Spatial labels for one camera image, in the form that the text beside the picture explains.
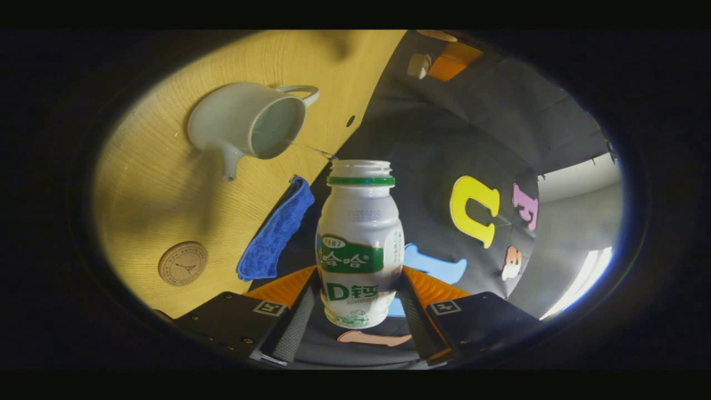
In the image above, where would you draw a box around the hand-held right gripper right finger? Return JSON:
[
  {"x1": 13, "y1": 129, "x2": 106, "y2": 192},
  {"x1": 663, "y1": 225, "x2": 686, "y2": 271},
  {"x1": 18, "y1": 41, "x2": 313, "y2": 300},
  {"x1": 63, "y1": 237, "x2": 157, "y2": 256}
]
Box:
[{"x1": 396, "y1": 266, "x2": 540, "y2": 367}]

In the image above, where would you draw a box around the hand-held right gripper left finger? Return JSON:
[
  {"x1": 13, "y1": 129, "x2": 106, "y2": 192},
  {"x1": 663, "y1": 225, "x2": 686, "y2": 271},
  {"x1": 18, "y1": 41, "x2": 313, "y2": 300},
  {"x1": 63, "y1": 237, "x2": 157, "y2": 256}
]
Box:
[{"x1": 171, "y1": 266, "x2": 322, "y2": 367}]

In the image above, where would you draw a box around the white green-label water bottle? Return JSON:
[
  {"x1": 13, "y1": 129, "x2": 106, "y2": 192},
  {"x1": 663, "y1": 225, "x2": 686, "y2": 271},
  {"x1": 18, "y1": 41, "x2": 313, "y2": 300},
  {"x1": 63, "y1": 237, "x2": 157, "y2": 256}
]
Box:
[{"x1": 316, "y1": 160, "x2": 405, "y2": 329}]

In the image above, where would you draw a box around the round wooden coaster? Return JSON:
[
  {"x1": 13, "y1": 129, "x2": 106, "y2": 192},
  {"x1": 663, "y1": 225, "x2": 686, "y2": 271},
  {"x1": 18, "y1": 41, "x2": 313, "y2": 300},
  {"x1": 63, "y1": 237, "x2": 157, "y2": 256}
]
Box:
[{"x1": 158, "y1": 241, "x2": 209, "y2": 287}]

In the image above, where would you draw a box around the white ceramic teacup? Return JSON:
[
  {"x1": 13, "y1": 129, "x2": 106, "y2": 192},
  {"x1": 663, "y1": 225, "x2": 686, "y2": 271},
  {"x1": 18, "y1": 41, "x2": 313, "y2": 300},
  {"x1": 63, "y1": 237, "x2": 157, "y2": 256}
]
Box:
[{"x1": 187, "y1": 82, "x2": 321, "y2": 182}]

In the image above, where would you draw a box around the blue towel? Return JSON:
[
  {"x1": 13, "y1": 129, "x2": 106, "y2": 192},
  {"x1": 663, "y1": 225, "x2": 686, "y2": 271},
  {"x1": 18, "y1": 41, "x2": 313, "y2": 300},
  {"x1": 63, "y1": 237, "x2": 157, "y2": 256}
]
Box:
[{"x1": 237, "y1": 176, "x2": 315, "y2": 282}]

